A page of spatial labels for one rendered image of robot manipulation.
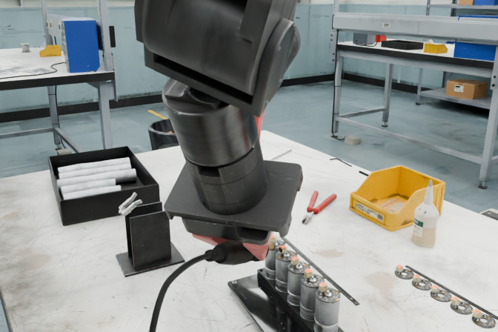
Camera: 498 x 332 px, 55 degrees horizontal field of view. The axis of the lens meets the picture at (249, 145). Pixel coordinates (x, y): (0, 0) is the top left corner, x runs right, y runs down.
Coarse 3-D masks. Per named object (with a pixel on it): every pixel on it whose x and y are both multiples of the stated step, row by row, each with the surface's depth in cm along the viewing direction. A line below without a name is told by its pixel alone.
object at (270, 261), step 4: (276, 244) 58; (268, 252) 57; (272, 252) 57; (276, 252) 57; (268, 256) 57; (272, 256) 57; (268, 260) 57; (272, 260) 57; (268, 264) 57; (272, 264) 57; (268, 268) 58; (272, 268) 57; (268, 272) 58; (272, 272) 57; (268, 276) 58; (272, 276) 58
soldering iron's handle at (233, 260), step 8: (232, 240) 39; (216, 248) 36; (224, 248) 37; (232, 248) 38; (240, 248) 39; (216, 256) 35; (224, 256) 37; (232, 256) 37; (240, 256) 39; (248, 256) 41; (224, 264) 37; (232, 264) 39
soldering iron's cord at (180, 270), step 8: (200, 256) 33; (208, 256) 34; (184, 264) 31; (192, 264) 32; (176, 272) 30; (168, 280) 29; (160, 296) 28; (160, 304) 28; (152, 320) 27; (152, 328) 27
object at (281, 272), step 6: (276, 264) 55; (282, 264) 54; (288, 264) 54; (276, 270) 55; (282, 270) 55; (276, 276) 56; (282, 276) 55; (276, 282) 56; (282, 282) 55; (276, 288) 56; (282, 288) 55
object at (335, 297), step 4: (328, 288) 49; (332, 288) 49; (316, 292) 48; (320, 292) 48; (332, 292) 48; (336, 292) 48; (316, 296) 48; (324, 296) 48; (332, 296) 48; (336, 296) 48; (320, 300) 47; (324, 300) 47; (328, 300) 47; (332, 300) 47; (336, 300) 47
